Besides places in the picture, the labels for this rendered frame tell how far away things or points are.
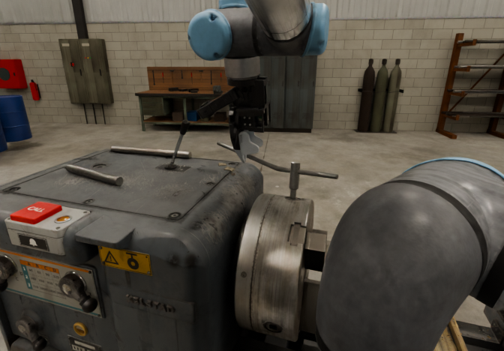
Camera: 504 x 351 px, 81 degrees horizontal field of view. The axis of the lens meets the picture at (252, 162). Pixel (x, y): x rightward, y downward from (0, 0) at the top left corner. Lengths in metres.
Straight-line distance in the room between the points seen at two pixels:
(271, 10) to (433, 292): 0.32
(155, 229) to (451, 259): 0.44
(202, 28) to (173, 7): 7.23
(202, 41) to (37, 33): 8.90
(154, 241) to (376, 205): 0.39
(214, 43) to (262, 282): 0.44
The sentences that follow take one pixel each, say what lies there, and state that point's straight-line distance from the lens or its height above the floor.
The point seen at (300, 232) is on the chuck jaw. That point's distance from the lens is 0.61.
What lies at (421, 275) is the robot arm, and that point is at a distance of 0.26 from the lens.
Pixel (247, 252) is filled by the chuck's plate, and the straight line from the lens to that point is 0.61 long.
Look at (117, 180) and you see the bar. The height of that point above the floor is 1.27.
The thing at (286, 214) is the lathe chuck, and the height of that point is 1.23.
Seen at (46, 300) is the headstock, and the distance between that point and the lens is 0.86.
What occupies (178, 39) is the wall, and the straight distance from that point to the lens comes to 7.59.
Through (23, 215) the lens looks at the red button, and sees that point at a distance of 0.69.
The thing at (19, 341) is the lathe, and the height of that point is 0.86.
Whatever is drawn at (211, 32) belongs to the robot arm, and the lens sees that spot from 0.50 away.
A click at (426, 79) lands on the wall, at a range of 7.82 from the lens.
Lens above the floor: 1.54
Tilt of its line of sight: 19 degrees down
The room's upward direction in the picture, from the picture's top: straight up
